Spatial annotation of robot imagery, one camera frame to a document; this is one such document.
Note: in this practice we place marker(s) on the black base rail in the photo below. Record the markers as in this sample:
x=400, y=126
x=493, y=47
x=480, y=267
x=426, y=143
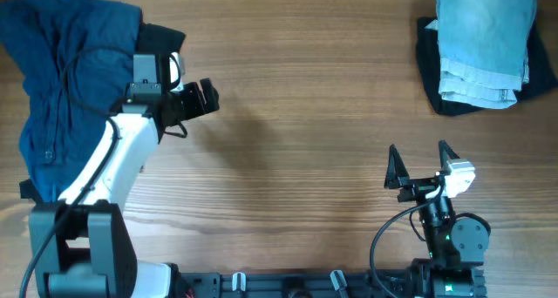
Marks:
x=335, y=284

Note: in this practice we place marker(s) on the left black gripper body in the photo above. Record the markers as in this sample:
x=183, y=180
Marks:
x=192, y=100

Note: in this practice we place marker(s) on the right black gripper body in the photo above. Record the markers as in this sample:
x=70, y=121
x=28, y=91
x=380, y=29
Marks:
x=420, y=186

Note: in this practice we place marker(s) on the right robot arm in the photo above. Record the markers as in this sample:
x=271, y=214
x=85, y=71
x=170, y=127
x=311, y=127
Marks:
x=456, y=242

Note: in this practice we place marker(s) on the dark blue shirt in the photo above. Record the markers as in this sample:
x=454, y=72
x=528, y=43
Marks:
x=76, y=57

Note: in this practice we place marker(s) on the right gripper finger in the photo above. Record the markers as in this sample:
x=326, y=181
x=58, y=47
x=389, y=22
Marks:
x=396, y=174
x=446, y=153

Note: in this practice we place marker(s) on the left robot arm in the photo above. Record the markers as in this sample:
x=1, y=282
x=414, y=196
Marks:
x=80, y=243

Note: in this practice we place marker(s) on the light blue denim shorts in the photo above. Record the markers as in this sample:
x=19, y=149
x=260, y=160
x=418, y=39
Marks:
x=483, y=50

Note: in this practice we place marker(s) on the folded black shorts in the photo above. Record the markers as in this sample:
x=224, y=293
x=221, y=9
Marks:
x=541, y=76

